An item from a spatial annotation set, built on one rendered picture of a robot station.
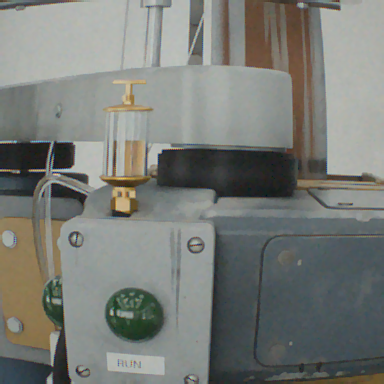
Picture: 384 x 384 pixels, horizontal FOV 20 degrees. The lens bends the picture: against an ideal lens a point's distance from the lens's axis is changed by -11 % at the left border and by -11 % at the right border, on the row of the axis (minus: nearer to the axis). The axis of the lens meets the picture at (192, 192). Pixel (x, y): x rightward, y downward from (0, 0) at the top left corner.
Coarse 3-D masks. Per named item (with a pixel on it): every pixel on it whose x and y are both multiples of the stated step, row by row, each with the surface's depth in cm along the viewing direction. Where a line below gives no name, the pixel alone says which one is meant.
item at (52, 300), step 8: (48, 280) 59; (56, 280) 58; (48, 288) 58; (56, 288) 58; (48, 296) 58; (56, 296) 58; (48, 304) 58; (56, 304) 58; (48, 312) 58; (56, 312) 58; (56, 320) 58; (64, 320) 58
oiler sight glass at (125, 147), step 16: (112, 112) 64; (128, 112) 64; (144, 112) 64; (112, 128) 64; (128, 128) 64; (144, 128) 64; (112, 144) 64; (128, 144) 64; (144, 144) 64; (112, 160) 64; (128, 160) 64; (144, 160) 64; (112, 176) 64
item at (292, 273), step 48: (96, 192) 67; (144, 192) 68; (192, 192) 68; (336, 192) 78; (240, 240) 62; (288, 240) 61; (336, 240) 61; (240, 288) 62; (288, 288) 62; (336, 288) 61; (240, 336) 62; (288, 336) 62; (336, 336) 62
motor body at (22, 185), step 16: (0, 176) 104; (16, 176) 104; (32, 176) 104; (80, 176) 108; (0, 192) 105; (16, 192) 105; (32, 192) 105; (64, 192) 107; (80, 192) 110; (0, 368) 105; (16, 368) 104; (32, 368) 104; (48, 368) 105
